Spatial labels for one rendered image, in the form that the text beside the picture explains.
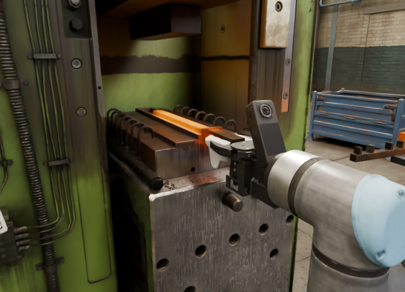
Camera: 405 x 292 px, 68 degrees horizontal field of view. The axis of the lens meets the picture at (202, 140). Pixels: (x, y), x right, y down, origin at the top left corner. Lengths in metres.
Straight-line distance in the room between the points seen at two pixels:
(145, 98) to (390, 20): 8.23
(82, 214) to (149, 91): 0.51
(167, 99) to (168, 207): 0.60
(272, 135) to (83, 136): 0.41
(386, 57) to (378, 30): 0.71
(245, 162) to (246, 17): 0.51
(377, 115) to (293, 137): 3.23
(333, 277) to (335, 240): 0.05
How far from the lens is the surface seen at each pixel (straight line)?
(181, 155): 0.63
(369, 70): 9.14
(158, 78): 1.10
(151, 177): 0.57
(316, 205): 0.40
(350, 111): 4.38
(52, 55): 0.67
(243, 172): 0.51
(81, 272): 0.84
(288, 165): 0.43
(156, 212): 0.58
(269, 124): 0.50
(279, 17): 0.91
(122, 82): 1.06
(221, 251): 0.71
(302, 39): 1.02
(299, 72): 1.02
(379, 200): 0.37
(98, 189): 0.75
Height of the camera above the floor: 1.15
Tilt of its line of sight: 15 degrees down
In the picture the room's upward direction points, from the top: straight up
